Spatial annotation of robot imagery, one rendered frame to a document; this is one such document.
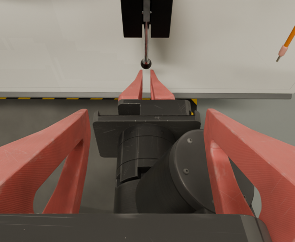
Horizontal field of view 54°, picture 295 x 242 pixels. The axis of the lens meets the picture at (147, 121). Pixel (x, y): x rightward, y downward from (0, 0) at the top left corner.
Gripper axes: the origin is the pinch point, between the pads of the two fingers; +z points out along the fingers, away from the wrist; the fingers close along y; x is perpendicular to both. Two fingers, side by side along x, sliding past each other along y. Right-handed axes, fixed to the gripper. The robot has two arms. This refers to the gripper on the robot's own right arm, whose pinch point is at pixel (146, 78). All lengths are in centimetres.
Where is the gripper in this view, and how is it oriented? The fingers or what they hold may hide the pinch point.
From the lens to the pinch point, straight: 35.4
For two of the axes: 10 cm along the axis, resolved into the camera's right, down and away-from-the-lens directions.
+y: -10.0, 0.0, -0.1
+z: 0.0, -7.9, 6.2
